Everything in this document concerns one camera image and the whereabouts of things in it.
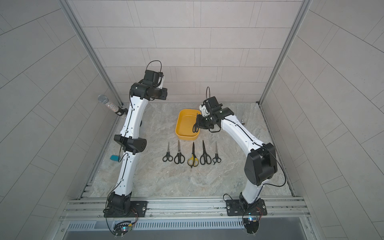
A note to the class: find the right circuit board with wires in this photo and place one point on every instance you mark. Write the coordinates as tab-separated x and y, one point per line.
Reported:
251	224

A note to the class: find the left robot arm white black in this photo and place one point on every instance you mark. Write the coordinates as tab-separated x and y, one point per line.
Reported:
132	146

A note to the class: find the circuit board with wires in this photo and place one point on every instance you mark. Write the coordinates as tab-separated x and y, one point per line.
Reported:
251	224
122	228

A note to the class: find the black bladed black scissors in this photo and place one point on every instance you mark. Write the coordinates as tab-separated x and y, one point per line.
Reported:
205	157

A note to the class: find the yellow plastic storage box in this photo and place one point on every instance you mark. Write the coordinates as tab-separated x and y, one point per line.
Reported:
185	123

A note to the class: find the aluminium mounting rail frame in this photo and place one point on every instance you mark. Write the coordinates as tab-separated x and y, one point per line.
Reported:
168	208

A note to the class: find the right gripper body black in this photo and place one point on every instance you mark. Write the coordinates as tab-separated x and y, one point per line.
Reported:
207	121

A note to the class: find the slim black handled scissors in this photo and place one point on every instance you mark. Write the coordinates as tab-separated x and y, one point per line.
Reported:
216	159

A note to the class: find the teal sponge block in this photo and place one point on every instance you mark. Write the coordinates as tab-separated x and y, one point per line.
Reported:
115	158

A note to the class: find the small black handled scissors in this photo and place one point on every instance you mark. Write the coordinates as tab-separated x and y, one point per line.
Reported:
168	157

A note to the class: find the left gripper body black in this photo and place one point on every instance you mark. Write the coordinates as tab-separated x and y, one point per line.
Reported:
159	94

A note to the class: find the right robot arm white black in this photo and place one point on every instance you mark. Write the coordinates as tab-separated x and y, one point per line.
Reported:
261	163

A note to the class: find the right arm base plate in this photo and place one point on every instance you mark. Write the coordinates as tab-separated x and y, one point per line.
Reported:
236	208

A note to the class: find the left circuit board with wires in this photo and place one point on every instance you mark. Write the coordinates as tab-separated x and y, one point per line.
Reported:
122	228

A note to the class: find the yellow handled scissors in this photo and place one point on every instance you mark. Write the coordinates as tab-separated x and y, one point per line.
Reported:
193	161

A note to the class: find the glitter microphone on black stand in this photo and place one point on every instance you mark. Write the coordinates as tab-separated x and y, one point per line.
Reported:
103	99

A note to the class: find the large black handled scissors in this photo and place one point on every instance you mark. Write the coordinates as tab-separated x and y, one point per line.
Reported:
179	158

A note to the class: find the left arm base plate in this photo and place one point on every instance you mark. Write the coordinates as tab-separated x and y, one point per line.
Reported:
127	210

